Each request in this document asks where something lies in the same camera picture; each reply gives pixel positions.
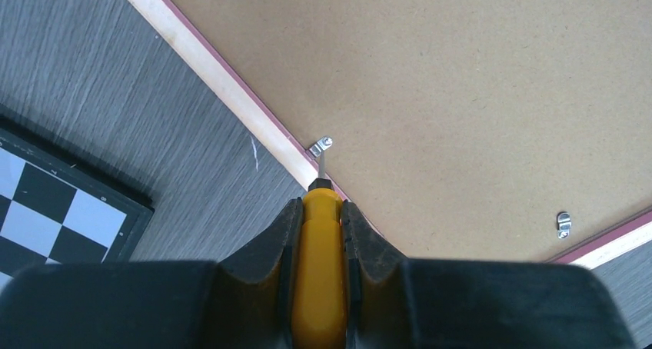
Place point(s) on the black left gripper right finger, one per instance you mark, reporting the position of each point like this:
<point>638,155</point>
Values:
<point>402,302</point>

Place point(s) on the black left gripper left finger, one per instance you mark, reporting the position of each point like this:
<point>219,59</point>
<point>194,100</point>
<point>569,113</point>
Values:
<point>241,302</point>

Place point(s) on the brown frame backing board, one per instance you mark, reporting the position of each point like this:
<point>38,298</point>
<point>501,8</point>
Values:
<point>489,129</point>

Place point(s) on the black white checkerboard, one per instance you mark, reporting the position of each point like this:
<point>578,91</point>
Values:
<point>56,209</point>

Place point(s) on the orange handled screwdriver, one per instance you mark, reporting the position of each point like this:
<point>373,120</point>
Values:
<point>319,313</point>

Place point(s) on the pink photo frame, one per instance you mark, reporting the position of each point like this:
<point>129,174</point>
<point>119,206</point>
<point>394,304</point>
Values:
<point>221,78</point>

